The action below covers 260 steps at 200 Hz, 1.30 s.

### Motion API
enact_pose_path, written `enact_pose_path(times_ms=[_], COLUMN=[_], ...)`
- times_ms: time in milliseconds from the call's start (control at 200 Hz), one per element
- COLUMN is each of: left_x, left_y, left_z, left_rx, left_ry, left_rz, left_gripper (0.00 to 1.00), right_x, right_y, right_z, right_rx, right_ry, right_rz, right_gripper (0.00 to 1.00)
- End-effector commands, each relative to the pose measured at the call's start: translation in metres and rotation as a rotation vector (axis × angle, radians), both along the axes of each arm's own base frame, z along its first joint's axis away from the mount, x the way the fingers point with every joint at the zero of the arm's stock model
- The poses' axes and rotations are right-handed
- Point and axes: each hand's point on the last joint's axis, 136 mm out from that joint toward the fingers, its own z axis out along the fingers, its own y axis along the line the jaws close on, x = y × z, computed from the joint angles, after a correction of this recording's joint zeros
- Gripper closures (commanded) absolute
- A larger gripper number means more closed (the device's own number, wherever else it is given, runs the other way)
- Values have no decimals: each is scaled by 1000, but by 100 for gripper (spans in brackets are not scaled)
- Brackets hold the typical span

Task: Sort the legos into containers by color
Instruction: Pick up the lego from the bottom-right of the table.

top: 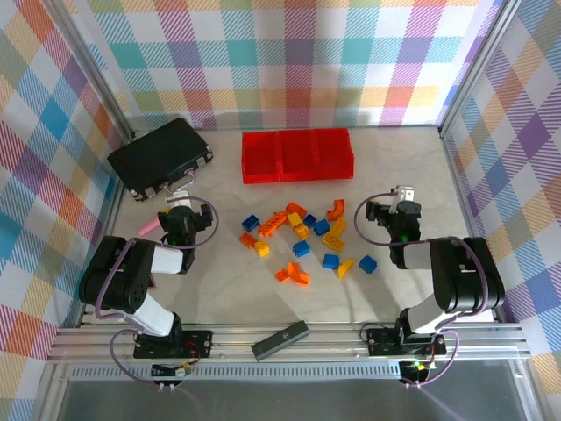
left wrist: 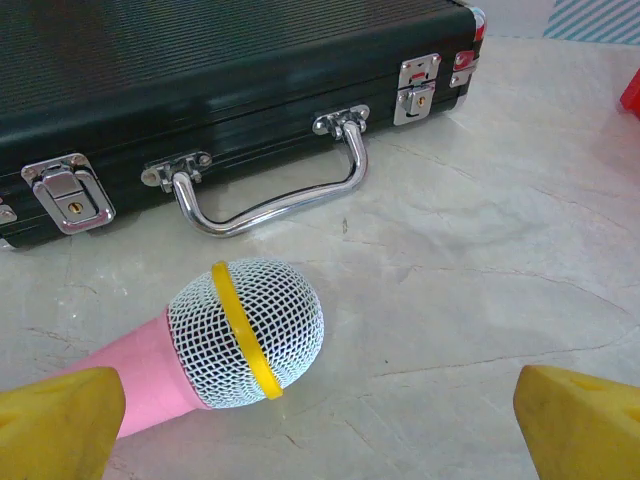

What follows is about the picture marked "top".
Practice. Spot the blue lego brick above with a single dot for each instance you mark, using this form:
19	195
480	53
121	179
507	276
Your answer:
310	219
321	227
367	263
331	261
250	222
301	248

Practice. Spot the orange curved lego piece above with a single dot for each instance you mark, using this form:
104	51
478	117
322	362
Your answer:
333	214
300	276

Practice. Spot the yellow studded lego plate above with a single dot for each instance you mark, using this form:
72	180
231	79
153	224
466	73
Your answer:
331	241

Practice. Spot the yellow lego brick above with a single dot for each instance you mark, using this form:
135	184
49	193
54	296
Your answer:
262	249
295	220
301	231

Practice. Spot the long orange lego plate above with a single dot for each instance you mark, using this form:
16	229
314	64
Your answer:
272	223

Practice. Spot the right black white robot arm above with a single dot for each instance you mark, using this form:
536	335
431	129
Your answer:
464	280

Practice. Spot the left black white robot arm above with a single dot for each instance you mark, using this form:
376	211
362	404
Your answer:
114	280

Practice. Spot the pink toy microphone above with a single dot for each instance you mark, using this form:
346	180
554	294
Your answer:
148	226

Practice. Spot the yellow flat lego plate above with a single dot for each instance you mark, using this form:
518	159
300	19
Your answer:
339	226

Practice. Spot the yellow curved lego piece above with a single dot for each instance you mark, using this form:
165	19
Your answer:
346	268

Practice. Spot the red plastic bin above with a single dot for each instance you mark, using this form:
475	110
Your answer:
335	173
298	174
260	175

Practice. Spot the small orange lego brick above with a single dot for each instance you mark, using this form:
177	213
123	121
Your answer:
281	275

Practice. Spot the black rectangular remote bar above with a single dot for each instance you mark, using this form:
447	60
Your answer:
280	340

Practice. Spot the grey vented metal panel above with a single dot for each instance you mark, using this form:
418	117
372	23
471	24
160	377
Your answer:
280	394

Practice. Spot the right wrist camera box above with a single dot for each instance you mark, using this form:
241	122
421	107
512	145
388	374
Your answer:
405	194

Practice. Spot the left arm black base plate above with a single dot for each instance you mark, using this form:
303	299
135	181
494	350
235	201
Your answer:
197	342

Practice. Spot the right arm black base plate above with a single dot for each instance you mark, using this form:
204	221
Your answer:
381	342

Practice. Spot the aluminium extrusion frame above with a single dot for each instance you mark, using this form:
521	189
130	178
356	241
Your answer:
315	348

